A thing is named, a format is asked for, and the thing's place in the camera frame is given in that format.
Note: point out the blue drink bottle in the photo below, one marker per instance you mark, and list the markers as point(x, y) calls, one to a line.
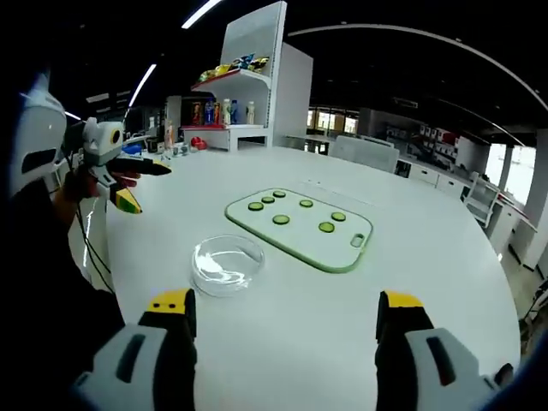
point(209, 112)

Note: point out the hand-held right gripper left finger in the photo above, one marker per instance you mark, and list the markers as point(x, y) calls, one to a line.
point(128, 364)

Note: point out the red drink can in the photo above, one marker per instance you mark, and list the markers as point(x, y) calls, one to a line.
point(195, 113)

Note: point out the clear petri dish lid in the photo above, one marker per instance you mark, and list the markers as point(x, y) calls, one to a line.
point(227, 257)

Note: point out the white chest-worn device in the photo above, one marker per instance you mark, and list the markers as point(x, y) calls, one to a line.
point(36, 137)

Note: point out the group of cucumber slices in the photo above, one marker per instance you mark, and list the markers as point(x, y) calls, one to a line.
point(281, 219)

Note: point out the blue white device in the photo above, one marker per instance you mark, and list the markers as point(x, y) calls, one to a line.
point(131, 150)

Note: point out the white low cabinet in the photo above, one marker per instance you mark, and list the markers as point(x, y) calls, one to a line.
point(432, 177)

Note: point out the clear glass petri dish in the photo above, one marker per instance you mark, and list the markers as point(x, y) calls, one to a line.
point(227, 282)

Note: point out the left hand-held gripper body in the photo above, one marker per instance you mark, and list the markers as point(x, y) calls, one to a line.
point(100, 143)

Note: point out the white green-edged cutting board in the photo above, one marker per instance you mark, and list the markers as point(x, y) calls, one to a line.
point(299, 240)

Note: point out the red round object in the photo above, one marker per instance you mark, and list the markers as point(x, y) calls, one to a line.
point(199, 143)

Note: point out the small white drink bottle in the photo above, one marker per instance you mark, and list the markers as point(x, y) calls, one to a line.
point(250, 112)

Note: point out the black yellow snack bag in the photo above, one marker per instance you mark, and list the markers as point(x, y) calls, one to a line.
point(260, 63)

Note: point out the blue snack bag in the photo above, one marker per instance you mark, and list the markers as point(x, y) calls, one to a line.
point(244, 61)

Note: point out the ceiling light strip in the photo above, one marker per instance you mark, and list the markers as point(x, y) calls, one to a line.
point(142, 85)
point(200, 13)

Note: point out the person in black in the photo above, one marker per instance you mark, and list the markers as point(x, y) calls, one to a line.
point(47, 308)

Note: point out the white display shelf unit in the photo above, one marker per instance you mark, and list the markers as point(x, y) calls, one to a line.
point(291, 94)

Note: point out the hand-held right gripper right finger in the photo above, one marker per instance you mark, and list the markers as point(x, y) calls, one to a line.
point(428, 368)

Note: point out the white mesh chair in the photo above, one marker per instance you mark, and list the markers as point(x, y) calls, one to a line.
point(481, 199)

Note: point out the tall white drink bottle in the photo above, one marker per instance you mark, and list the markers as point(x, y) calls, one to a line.
point(227, 112)

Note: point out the curved ceiling light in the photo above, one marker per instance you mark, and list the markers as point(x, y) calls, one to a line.
point(411, 35)

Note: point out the person's left hand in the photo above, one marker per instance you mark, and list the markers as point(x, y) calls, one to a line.
point(81, 184)

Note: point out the white office chair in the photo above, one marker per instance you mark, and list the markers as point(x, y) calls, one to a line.
point(364, 154)

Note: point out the gold snack bag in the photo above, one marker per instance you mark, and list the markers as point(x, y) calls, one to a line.
point(223, 69)

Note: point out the orange drink bottle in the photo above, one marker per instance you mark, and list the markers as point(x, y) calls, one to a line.
point(169, 135)

